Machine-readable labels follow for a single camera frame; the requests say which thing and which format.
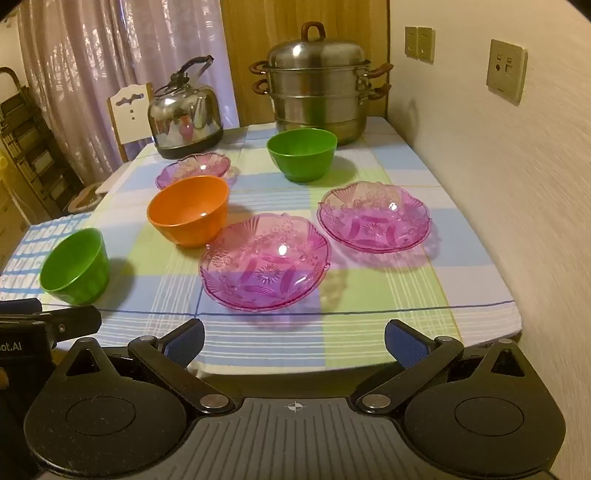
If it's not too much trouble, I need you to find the stainless steel steamer pot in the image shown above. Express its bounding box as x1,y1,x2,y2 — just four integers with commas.
250,21,394,147

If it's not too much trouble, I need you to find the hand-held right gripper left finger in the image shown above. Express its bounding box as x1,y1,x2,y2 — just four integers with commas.
55,318,236,415

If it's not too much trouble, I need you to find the orange plastic bowl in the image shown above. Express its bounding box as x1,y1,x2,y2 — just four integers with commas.
147,175,230,247

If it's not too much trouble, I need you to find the woven basket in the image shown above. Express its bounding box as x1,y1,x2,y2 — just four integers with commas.
68,184,105,214

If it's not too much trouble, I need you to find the white wooden chair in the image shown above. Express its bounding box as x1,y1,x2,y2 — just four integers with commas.
95,83,155,195

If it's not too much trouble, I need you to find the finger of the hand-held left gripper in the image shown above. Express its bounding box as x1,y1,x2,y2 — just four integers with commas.
0,298,42,316
0,305,102,344

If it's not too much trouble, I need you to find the pale lace curtain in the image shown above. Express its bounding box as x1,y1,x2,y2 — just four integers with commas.
18,0,227,167

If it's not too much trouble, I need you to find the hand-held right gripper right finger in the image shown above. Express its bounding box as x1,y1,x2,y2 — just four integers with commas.
353,318,541,415

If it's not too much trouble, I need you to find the dark wooden shelf rack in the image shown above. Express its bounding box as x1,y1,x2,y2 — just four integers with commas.
0,67,84,217

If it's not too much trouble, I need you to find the stainless steel kettle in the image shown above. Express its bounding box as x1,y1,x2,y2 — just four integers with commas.
148,55,225,160

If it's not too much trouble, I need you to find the green plastic bowl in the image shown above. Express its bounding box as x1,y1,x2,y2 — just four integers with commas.
39,227,110,306
266,128,338,182

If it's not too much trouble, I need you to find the plaid tablecloth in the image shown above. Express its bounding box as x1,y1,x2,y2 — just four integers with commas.
41,115,523,377

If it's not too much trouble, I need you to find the beige wall socket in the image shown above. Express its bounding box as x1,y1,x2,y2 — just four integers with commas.
486,39,528,106

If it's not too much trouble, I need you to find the pink transparent plate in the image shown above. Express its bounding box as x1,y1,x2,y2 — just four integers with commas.
156,152,232,191
199,213,333,312
317,181,431,254

